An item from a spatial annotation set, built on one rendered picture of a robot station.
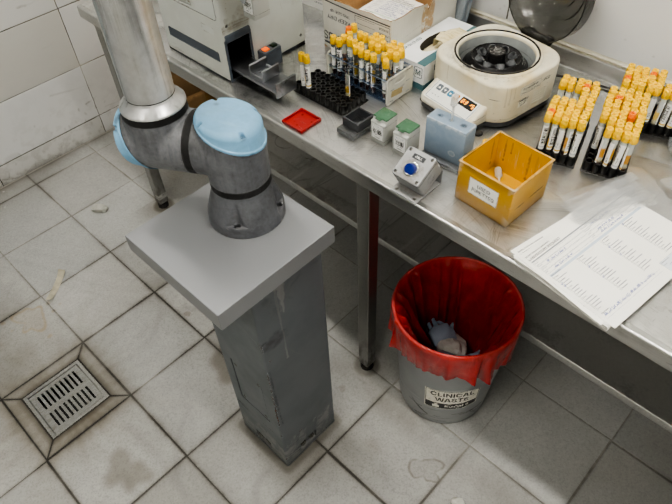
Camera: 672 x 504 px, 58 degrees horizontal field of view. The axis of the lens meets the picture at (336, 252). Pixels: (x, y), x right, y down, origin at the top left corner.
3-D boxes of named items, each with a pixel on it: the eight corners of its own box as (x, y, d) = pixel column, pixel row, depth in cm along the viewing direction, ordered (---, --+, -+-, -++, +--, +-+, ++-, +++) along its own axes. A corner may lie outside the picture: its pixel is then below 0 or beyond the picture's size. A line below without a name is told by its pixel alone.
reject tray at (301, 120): (281, 122, 146) (281, 119, 145) (302, 110, 149) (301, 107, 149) (301, 134, 143) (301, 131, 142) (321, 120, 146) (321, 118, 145)
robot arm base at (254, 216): (233, 251, 113) (224, 212, 105) (195, 207, 121) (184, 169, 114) (300, 215, 119) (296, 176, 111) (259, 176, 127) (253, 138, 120)
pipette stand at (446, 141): (419, 156, 136) (422, 119, 128) (437, 141, 139) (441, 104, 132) (456, 174, 131) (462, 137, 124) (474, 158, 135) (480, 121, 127)
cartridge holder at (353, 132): (336, 132, 143) (336, 119, 140) (363, 115, 147) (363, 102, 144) (353, 141, 140) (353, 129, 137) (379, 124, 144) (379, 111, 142)
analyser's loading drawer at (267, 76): (224, 69, 159) (221, 51, 155) (244, 59, 162) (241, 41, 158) (277, 99, 149) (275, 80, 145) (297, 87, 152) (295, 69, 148)
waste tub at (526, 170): (452, 197, 127) (458, 159, 119) (492, 167, 133) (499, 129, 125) (505, 229, 120) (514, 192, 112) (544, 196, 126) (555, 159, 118)
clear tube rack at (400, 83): (327, 76, 159) (325, 51, 153) (352, 61, 163) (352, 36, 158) (386, 106, 149) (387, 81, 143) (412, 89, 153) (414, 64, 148)
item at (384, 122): (370, 139, 140) (370, 115, 135) (383, 130, 143) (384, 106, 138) (383, 146, 139) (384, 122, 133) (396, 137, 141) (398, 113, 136)
